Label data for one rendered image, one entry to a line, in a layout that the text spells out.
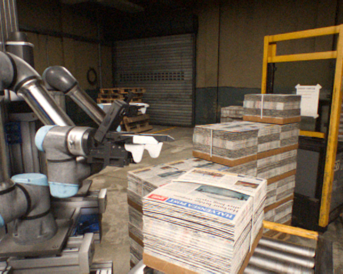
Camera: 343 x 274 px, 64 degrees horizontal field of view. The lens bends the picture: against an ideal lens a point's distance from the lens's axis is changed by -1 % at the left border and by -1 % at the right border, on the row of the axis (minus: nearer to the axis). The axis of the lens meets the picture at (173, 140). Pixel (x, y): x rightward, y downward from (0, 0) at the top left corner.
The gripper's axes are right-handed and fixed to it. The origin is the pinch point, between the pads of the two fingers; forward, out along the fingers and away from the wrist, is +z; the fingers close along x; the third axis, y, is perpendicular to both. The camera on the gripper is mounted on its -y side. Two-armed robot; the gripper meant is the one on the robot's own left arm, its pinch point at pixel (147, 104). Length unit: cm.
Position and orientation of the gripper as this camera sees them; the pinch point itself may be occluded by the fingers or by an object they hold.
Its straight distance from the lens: 184.9
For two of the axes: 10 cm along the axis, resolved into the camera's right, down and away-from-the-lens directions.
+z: 8.4, -1.0, 5.3
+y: -0.8, 9.5, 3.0
